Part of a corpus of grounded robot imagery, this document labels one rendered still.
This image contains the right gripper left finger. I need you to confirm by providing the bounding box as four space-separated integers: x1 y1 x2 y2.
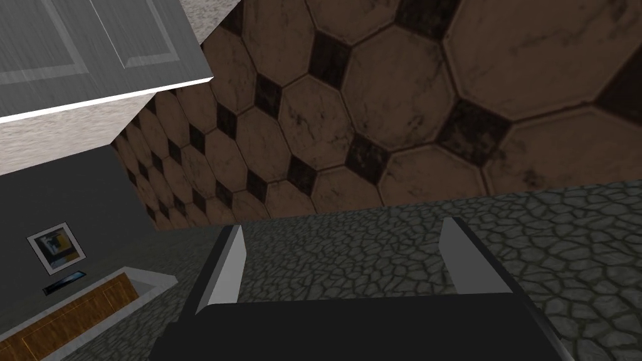
179 224 248 318

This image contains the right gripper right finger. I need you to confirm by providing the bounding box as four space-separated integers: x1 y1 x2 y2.
438 217 534 304

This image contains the wooden sideboard with white top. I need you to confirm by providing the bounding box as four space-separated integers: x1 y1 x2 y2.
0 266 179 361

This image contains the framed picture on wall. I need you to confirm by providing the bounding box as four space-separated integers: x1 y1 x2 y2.
26 222 87 276

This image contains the grey panelled wall cupboard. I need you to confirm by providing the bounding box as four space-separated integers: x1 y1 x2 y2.
0 0 215 124

